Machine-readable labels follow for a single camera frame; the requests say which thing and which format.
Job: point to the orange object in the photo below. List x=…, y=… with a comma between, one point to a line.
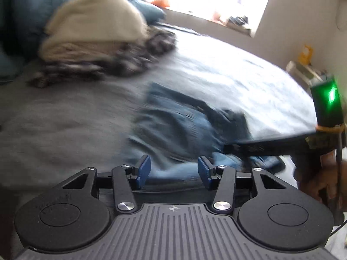
x=161, y=2
x=219, y=16

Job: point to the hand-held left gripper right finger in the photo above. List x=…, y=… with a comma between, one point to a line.
x=204, y=172

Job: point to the person's right hand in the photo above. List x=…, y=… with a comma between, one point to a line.
x=320, y=181

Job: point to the beige houndstooth knit garment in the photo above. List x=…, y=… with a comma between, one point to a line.
x=76, y=50

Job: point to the black white plaid shirt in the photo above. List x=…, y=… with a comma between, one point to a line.
x=160, y=42

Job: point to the cream fleece blanket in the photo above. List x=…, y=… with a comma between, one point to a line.
x=95, y=16

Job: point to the teal blue duvet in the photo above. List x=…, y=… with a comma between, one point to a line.
x=27, y=10

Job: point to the dark crumpled cloth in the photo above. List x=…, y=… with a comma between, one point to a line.
x=238, y=20

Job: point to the yellow box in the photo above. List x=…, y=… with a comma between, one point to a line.
x=305, y=55

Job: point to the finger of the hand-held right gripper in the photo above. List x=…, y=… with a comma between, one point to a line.
x=249, y=148

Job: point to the blue denim jeans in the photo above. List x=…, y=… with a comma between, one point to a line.
x=176, y=119

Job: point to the white bedside furniture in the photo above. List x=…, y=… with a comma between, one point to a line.
x=303, y=71

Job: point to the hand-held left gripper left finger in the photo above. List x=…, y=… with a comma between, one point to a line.
x=143, y=172

